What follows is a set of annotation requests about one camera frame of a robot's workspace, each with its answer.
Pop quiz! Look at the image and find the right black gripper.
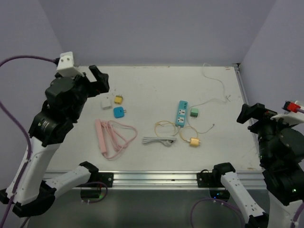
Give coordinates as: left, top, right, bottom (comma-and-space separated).
237, 101, 296, 163

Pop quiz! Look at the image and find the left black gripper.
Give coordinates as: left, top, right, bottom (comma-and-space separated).
67, 64, 109, 120

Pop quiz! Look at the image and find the white plug adapter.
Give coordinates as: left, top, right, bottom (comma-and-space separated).
101, 96, 112, 110

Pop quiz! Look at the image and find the yellow plug adapter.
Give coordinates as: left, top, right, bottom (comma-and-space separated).
114, 95, 123, 105

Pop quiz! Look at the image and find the blue plug adapter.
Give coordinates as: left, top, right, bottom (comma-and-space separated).
113, 106, 126, 119

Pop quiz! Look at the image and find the thin white cable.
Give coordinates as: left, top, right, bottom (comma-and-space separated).
187, 63, 232, 135

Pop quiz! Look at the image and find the pink power strip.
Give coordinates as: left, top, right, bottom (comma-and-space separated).
95, 119, 138, 160

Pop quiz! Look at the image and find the green plug adapter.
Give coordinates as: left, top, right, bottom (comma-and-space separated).
190, 107, 199, 118

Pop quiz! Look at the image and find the teal power strip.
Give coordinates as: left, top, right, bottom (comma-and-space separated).
175, 100, 188, 128

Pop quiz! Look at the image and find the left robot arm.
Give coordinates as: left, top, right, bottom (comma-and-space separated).
0, 65, 109, 218

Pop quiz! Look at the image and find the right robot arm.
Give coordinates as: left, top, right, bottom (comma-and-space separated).
211, 101, 304, 228

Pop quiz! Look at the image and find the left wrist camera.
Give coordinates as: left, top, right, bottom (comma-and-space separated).
57, 51, 84, 77

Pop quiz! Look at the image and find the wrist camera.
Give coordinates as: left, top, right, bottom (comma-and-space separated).
270, 100, 304, 126
57, 51, 84, 77

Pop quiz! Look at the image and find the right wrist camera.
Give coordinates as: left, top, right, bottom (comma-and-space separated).
270, 100, 304, 126

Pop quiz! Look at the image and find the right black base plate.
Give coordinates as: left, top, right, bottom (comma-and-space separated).
196, 169, 216, 188

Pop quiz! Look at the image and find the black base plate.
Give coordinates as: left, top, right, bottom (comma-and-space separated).
96, 172, 114, 188
196, 169, 216, 188

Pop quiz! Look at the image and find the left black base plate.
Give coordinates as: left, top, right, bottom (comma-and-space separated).
96, 172, 114, 188

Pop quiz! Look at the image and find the aluminium rail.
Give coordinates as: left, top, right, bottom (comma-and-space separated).
42, 171, 266, 190

